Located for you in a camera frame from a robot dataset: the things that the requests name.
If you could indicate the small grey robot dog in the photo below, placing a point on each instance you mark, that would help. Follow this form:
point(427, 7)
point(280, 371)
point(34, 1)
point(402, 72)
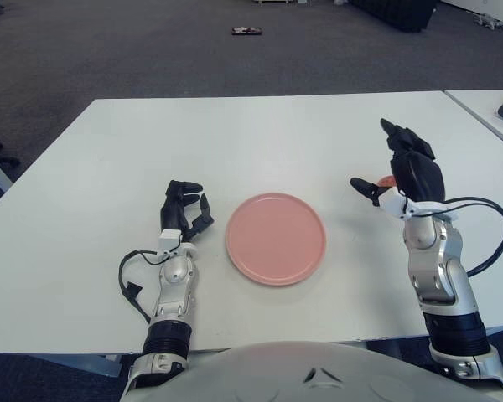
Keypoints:
point(490, 21)

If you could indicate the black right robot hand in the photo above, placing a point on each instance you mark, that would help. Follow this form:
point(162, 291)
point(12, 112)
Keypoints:
point(419, 171)

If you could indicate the pink round plate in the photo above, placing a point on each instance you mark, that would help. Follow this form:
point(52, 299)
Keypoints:
point(272, 238)

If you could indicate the black furniture block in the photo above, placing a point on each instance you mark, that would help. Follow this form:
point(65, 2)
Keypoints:
point(394, 12)

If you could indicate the small dark floor object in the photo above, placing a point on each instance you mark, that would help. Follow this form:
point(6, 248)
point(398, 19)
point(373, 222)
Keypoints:
point(247, 30)

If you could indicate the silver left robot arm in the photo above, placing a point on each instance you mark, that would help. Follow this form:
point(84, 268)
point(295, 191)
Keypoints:
point(174, 276)

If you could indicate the red yellow apple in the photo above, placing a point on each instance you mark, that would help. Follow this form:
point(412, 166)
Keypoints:
point(386, 181)

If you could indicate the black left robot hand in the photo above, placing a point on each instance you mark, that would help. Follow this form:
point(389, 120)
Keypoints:
point(172, 211)

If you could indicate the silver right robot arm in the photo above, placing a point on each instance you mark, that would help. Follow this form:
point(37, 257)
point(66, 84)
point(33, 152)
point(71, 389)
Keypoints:
point(436, 268)

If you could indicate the grey white robot torso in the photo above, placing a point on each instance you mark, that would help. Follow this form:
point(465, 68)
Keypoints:
point(318, 377)

